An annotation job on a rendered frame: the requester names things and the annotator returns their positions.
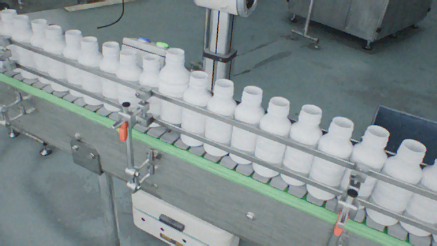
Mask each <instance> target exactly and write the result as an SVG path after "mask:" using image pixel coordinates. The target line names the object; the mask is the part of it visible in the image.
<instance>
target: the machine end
mask: <svg viewBox="0 0 437 246"><path fill-rule="evenodd" d="M309 1H310V0H287V2H288V7H287V11H288V12H291V13H293V18H289V21H290V22H293V23H297V22H298V19H296V18H295V16H296V15H299V16H303V17H305V18H306V17H307V10H308V7H309ZM431 4H432V0H314V3H313V9H312V12H311V17H310V20H313V21H316V22H319V23H321V24H324V25H328V26H330V27H333V28H335V29H339V30H341V31H344V32H346V33H350V34H352V35H354V36H357V37H360V38H363V39H366V40H367V45H362V47H361V48H362V49H364V50H367V51H371V50H372V49H373V48H372V47H371V46H370V45H369V44H370V42H374V41H376V40H379V39H380V38H383V37H385V36H388V37H390V38H397V36H395V32H397V31H400V30H402V29H404V28H407V27H410V28H413V29H418V26H416V25H415V24H416V23H417V22H419V21H422V20H424V18H426V16H427V13H428V12H430V10H431V8H430V6H431Z"/></svg>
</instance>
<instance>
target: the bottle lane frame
mask: <svg viewBox="0 0 437 246"><path fill-rule="evenodd" d="M14 90H16V91H19V92H20V96H21V98H22V102H21V101H20V102H19V103H18V104H20V105H22V106H23V107H24V110H25V114H26V115H23V116H22V117H21V118H19V119H16V120H14V121H13V124H12V126H13V127H15V128H17V129H19V130H21V131H23V132H25V133H27V134H29V135H31V136H33V137H35V138H37V139H39V140H41V141H43V142H45V143H47V144H49V145H51V146H52V147H55V148H57V149H59V150H61V151H63V152H65V153H67V154H69V155H71V156H72V150H71V146H70V142H71V141H72V140H73V139H74V138H75V139H77V140H79V141H82V142H84V143H86V144H88V145H90V146H93V147H94V148H95V149H96V151H97V153H98V154H99V159H100V168H101V171H103V172H105V173H107V174H109V175H112V176H114V177H116V178H119V179H120V180H123V181H124V182H128V176H127V175H126V173H125V171H126V168H127V161H126V145H125V141H121V139H120V136H119V127H118V128H117V129H115V130H114V131H112V130H111V125H112V124H113V123H114V122H116V121H115V120H112V119H111V118H109V116H110V115H109V116H107V117H104V116H103V115H100V114H98V113H97V111H95V112H93V111H90V110H88V109H86V108H85V106H84V107H80V106H78V105H76V104H75V103H74V102H75V101H74V102H70V101H67V100H64V97H61V98H60V97H58V96H55V95H53V93H48V92H46V91H44V90H43V88H42V89H39V88H37V87H34V86H33V84H31V85H30V84H28V83H25V82H23V80H22V81H19V80H17V79H14V77H9V76H7V75H5V73H1V72H0V94H1V98H2V101H3V104H4V105H5V106H8V105H10V104H12V103H15V102H16V101H17V99H16V95H15V92H14ZM18 104H17V105H14V106H13V107H10V108H9V111H8V116H9V119H13V118H15V117H17V116H19V115H20V109H19V108H18ZM148 131H149V130H147V131H146V132H141V131H138V130H137V129H135V128H134V126H133V127H132V141H133V151H134V162H135V167H139V166H140V165H141V164H142V163H144V162H145V161H146V160H147V158H146V148H149V149H151V150H153V161H150V162H149V163H150V164H152V165H153V166H154V175H150V176H149V177H148V178H147V179H146V180H145V181H144V182H143V183H142V184H141V190H143V191H145V192H147V193H149V194H151V195H153V196H155V197H157V198H159V199H161V200H163V201H165V202H168V203H170V204H172V205H174V206H176V207H177V208H179V209H181V210H183V211H185V212H187V213H189V214H191V215H194V216H196V217H198V218H200V219H202V220H204V221H206V222H208V223H210V224H212V225H214V226H216V227H218V228H220V229H222V230H224V231H226V232H228V233H230V234H233V235H234V236H237V237H238V238H242V239H244V240H246V241H248V242H249V243H252V244H254V245H256V246H326V245H327V243H328V240H329V238H330V235H331V232H332V231H333V227H334V225H335V222H336V220H337V218H338V215H337V214H335V213H334V212H333V211H330V210H328V209H326V208H325V206H326V203H325V202H324V203H323V205H321V206H318V205H316V204H314V203H312V202H309V201H307V194H305V196H304V197H303V198H300V197H297V196H295V195H292V194H290V193H288V192H287V191H288V189H289V188H288V187H287V188H286V189H285V190H282V191H281V190H279V189H276V188H274V187H271V186H270V181H271V180H269V181H268V182H267V183H265V184H264V183H262V182H260V181H258V180H256V179H253V175H254V172H253V173H252V174H251V175H250V176H245V175H244V174H241V173H239V172H237V171H236V169H237V166H236V167H234V168H233V169H230V168H227V167H224V166H222V165H220V162H221V160H219V161H218V162H216V163H215V162H213V161H210V160H207V159H205V158H204V156H205V154H206V153H205V154H203V155H201V156H198V155H196V154H193V153H191V152H189V149H190V148H191V147H189V148H188V149H186V150H183V149H181V148H179V147H177V146H175V145H174V143H175V142H173V143H167V142H165V141H163V140H161V137H162V136H160V137H159V138H156V137H153V136H151V135H148V134H147V132H148ZM176 141H177V140H176ZM343 233H345V234H347V235H350V238H349V241H348V243H347V245H346V246H415V245H412V244H410V243H409V238H408V236H406V239H405V240H404V241H403V240H401V239H399V238H396V237H394V236H390V235H388V234H387V228H386V227H384V229H383V231H382V232H381V231H378V230H376V229H374V228H371V227H369V226H367V225H366V219H365V218H364V219H363V221H362V222H361V223H359V222H357V221H355V220H351V219H348V220H347V223H346V226H345V228H344V229H343Z"/></svg>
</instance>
